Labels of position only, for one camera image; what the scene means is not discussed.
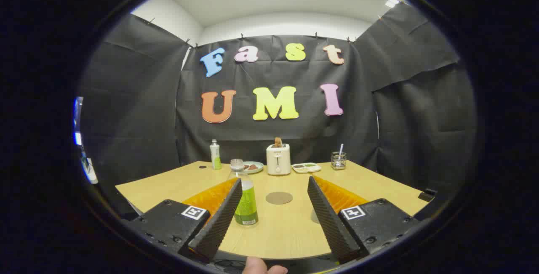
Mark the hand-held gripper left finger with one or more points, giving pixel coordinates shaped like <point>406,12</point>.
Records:
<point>219,223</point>

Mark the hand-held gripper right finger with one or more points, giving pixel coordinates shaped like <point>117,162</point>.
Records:
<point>330,223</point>

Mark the white cup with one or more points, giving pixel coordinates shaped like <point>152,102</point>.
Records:
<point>315,216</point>

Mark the clear juice bottle green label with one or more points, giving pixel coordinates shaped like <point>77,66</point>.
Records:
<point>248,202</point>

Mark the round brown coaster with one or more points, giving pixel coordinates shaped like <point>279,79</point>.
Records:
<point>279,198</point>

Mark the small white green bottle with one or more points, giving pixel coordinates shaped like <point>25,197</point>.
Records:
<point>215,156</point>

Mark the wooden table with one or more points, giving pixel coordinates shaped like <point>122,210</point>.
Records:
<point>286,232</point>

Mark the white divided dish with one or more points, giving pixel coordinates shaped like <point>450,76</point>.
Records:
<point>306,168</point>

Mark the pale green plate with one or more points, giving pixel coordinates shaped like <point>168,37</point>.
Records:
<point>257,170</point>

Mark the white straw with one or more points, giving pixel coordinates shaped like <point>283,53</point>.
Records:
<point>340,148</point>

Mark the white toaster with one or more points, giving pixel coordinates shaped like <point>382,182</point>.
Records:
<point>278,160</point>

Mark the brown toast slice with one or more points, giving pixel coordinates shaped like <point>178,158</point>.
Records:
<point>278,142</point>

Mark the black table edge clamp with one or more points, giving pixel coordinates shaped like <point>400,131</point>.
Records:
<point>427,195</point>

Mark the small ceiling light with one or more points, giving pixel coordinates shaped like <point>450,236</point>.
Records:
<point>392,1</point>

